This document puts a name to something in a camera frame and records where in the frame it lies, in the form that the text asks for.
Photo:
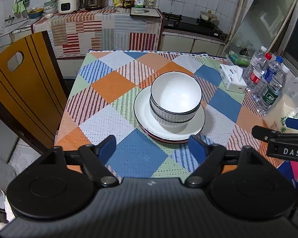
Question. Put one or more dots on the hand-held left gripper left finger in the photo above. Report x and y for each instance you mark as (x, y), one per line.
(106, 150)

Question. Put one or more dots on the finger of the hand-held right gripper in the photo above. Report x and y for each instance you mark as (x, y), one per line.
(296, 124)
(265, 132)

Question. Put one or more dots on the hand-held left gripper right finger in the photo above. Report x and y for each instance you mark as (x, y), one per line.
(197, 150)

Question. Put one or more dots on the white ribbed bowl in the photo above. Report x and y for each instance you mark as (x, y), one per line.
(173, 126)
(176, 91)

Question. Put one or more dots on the carrot and heart print plate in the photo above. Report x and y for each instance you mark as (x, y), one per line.
(163, 140)

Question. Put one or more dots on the white sun print plate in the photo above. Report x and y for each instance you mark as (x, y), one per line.
(144, 114)

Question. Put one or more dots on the pale stacked bowls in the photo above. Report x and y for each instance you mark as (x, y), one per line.
(50, 7)

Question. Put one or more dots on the pale printed bag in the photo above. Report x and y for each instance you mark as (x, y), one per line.
(278, 119)

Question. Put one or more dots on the checked colourful tablecloth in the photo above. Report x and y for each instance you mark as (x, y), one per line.
(129, 153)

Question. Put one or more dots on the pink and blue package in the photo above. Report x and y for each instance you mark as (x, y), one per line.
(292, 173)

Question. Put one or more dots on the clear plastic spout pouch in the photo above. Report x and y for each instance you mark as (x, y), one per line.
(297, 91)

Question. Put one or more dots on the green label water bottle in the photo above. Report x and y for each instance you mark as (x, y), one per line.
(270, 96)

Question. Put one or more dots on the red capped water bottle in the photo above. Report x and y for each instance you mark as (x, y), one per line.
(256, 78)

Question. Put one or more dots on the blue capped water bottle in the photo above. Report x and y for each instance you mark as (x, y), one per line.
(270, 73)

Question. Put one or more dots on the white tissue pack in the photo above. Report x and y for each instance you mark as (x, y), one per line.
(232, 79)

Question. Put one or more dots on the white capped water bottle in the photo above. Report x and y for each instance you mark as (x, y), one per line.
(255, 59)

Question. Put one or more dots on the green plastic basket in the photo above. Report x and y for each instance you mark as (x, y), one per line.
(238, 59)

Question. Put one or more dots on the dark window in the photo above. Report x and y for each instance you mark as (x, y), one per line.
(296, 34)

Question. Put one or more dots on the yellow wooden chair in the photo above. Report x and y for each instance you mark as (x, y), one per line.
(22, 91)

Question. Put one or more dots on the white kitchen cabinet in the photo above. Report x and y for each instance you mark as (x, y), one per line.
(178, 42)

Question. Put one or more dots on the leaning glass panel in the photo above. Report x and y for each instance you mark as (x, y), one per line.
(260, 17)

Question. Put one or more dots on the striped patchwork counter cloth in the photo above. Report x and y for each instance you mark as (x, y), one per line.
(89, 34)

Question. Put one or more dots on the black gas stove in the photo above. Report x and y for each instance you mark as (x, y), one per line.
(188, 24)

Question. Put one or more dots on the pale cooking pot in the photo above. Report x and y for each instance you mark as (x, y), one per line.
(208, 17)

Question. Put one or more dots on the black rimmed cutting board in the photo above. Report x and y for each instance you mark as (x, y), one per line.
(152, 15)

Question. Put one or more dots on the grey kitchen knife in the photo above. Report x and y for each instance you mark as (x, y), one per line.
(141, 11)

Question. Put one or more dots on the white rice cooker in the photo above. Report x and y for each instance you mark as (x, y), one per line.
(67, 5)

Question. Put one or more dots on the blue bowl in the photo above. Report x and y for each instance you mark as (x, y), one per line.
(35, 13)

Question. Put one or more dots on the metal faucet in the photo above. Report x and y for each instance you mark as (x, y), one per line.
(9, 18)

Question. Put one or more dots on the green hanging cloth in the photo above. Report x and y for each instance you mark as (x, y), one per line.
(19, 7)

